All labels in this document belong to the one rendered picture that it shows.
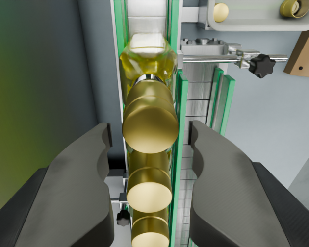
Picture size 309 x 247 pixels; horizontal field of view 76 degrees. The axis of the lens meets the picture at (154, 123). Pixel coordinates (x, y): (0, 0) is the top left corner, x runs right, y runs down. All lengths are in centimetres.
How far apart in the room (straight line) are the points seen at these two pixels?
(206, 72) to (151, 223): 30
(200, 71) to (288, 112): 37
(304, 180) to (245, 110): 173
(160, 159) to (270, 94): 52
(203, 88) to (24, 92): 31
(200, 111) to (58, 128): 28
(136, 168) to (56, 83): 18
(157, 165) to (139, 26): 28
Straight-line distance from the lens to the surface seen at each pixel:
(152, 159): 16
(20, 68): 23
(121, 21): 30
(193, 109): 43
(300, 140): 79
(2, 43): 22
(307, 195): 250
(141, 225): 19
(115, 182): 55
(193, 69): 40
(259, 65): 29
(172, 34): 30
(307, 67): 64
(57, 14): 41
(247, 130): 67
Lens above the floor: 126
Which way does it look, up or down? 60 degrees down
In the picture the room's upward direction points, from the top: 176 degrees clockwise
